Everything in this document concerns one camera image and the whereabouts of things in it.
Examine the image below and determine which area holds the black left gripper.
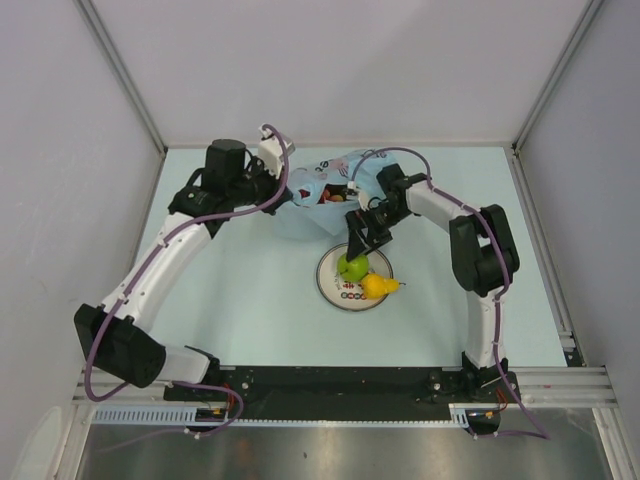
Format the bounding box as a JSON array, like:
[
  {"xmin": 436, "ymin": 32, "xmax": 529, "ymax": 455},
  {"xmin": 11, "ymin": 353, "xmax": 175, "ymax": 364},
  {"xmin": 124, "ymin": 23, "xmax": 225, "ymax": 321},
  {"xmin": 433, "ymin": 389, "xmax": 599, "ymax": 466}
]
[{"xmin": 227, "ymin": 155, "xmax": 292, "ymax": 215}]

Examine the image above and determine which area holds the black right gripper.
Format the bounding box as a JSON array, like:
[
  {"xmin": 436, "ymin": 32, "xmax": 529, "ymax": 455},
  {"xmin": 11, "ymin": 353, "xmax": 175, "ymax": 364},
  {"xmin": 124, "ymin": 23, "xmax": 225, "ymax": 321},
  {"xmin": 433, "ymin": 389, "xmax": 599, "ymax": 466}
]
[{"xmin": 346, "ymin": 201, "xmax": 411, "ymax": 261}]

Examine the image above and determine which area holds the green fake apple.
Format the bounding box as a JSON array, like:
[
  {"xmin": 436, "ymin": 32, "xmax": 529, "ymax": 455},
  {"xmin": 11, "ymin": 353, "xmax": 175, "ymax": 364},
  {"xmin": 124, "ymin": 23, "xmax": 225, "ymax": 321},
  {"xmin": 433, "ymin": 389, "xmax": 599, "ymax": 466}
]
[{"xmin": 337, "ymin": 254, "xmax": 369, "ymax": 283}]

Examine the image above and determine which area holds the yellow fake fruit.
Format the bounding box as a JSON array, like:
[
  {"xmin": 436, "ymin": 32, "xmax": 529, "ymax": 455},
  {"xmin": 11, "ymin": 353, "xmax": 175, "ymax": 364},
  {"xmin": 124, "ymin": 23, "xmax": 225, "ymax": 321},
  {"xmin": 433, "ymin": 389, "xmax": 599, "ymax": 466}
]
[{"xmin": 360, "ymin": 273, "xmax": 402, "ymax": 299}]

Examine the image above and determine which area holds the round printed white plate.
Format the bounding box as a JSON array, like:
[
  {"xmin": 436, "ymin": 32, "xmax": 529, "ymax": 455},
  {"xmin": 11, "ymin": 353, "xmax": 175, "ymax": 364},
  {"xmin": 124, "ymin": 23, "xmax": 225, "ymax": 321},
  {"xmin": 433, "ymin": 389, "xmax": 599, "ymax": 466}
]
[{"xmin": 316, "ymin": 243, "xmax": 394, "ymax": 311}]

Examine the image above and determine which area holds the light blue printed plastic bag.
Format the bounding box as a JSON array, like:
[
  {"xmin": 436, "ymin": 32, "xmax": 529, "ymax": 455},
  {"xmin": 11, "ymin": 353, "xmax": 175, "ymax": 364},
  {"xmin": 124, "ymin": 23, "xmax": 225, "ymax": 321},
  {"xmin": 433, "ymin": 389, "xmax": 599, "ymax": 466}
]
[{"xmin": 274, "ymin": 149, "xmax": 397, "ymax": 241}]

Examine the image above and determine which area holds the red fake cherry bunch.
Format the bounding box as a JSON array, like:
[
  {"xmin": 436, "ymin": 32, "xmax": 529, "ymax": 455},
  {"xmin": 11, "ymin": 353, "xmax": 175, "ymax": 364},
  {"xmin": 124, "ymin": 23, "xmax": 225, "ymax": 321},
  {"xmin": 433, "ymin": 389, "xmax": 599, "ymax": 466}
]
[{"xmin": 297, "ymin": 184, "xmax": 348, "ymax": 206}]

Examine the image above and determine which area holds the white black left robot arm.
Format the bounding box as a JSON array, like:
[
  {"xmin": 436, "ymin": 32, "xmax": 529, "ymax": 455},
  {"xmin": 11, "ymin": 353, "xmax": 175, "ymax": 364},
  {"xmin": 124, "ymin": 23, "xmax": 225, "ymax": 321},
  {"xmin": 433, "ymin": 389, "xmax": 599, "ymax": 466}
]
[{"xmin": 74, "ymin": 125, "xmax": 295, "ymax": 401}]

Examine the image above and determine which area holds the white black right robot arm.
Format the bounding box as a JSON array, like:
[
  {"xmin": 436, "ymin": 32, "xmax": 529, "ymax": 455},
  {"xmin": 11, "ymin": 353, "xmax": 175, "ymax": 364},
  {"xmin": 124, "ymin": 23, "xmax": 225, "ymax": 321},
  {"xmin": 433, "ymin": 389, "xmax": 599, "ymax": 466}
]
[{"xmin": 345, "ymin": 164, "xmax": 520, "ymax": 401}]

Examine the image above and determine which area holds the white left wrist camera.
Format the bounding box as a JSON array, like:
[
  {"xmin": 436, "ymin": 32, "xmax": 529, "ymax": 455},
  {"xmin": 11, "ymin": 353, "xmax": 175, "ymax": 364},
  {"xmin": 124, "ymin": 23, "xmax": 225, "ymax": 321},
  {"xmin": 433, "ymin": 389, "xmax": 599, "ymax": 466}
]
[{"xmin": 257, "ymin": 124, "xmax": 295, "ymax": 179}]

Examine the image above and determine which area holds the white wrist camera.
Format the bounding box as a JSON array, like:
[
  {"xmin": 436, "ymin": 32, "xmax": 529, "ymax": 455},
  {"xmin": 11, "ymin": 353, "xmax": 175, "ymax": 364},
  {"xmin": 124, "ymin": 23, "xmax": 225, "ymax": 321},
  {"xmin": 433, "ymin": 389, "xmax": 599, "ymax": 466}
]
[
  {"xmin": 346, "ymin": 181, "xmax": 381, "ymax": 211},
  {"xmin": 257, "ymin": 124, "xmax": 295, "ymax": 179}
]

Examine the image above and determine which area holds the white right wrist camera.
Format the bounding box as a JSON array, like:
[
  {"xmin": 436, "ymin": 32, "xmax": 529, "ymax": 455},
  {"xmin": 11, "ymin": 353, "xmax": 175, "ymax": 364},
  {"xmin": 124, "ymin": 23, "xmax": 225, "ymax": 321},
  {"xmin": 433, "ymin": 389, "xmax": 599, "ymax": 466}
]
[{"xmin": 346, "ymin": 181, "xmax": 381, "ymax": 211}]

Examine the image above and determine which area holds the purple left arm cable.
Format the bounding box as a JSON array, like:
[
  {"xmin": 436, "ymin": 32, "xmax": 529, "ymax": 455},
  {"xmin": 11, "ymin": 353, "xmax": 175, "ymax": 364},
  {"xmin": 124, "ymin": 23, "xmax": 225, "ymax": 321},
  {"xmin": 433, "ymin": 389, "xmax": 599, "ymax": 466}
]
[{"xmin": 83, "ymin": 122, "xmax": 291, "ymax": 404}]

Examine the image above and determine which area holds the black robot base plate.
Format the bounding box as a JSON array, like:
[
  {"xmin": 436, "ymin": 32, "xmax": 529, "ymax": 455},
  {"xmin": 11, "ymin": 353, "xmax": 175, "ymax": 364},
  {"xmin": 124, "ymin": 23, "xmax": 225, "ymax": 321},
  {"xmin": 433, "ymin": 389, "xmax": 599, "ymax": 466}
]
[{"xmin": 164, "ymin": 365, "xmax": 522, "ymax": 435}]

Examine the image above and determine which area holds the aluminium frame rail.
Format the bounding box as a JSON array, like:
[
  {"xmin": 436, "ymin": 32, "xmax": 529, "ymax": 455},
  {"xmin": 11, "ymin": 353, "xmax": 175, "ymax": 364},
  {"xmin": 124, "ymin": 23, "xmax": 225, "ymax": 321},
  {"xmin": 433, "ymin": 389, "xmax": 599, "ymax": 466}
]
[{"xmin": 513, "ymin": 367, "xmax": 618, "ymax": 408}]

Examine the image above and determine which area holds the white slotted cable duct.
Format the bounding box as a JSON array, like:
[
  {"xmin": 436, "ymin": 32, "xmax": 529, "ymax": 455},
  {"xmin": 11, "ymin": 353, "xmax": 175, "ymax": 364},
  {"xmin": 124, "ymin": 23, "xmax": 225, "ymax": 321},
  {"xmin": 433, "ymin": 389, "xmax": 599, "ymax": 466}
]
[{"xmin": 93, "ymin": 406, "xmax": 228, "ymax": 426}]

